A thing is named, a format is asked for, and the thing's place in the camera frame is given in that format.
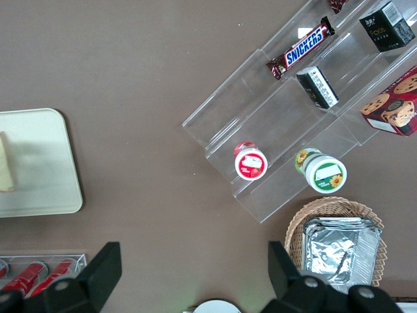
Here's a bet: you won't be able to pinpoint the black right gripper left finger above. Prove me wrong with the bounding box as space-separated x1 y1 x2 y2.
24 241 122 313

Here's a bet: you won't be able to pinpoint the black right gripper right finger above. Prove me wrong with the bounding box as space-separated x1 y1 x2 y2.
260 240 405 313

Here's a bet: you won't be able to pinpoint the triangle sandwich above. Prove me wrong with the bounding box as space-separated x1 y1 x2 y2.
0 130 16 194

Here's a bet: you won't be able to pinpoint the light tan wicker basket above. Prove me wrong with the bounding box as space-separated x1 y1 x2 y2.
283 196 389 288

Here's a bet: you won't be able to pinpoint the cream rectangular tray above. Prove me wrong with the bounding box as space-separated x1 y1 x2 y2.
0 108 83 218

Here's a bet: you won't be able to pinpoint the clear acrylic can holder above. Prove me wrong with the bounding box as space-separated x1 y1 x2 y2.
0 253 87 296

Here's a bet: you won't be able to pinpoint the stacked aluminium foil trays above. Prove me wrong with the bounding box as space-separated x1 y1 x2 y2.
300 216 383 295

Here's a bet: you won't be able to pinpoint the white round object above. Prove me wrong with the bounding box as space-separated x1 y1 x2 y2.
186 299 242 313

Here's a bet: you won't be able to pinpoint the green lid yogurt cup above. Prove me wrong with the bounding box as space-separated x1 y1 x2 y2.
294 147 348 194

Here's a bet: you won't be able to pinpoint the red lid yogurt cup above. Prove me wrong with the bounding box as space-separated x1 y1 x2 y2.
233 140 269 181

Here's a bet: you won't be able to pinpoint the clear acrylic stepped display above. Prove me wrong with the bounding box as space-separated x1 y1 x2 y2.
181 0 417 224

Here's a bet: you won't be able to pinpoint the black Face tissue box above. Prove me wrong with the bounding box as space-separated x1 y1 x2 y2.
358 0 416 53
295 65 340 110

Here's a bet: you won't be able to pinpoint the red chocolate chip cookie box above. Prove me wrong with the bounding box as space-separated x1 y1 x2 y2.
359 65 417 138

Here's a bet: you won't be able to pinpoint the Snickers chocolate bar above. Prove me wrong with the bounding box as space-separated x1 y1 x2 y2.
265 16 336 81

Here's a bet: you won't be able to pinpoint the dark red candy wrapper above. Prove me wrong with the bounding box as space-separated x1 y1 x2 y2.
326 0 350 15

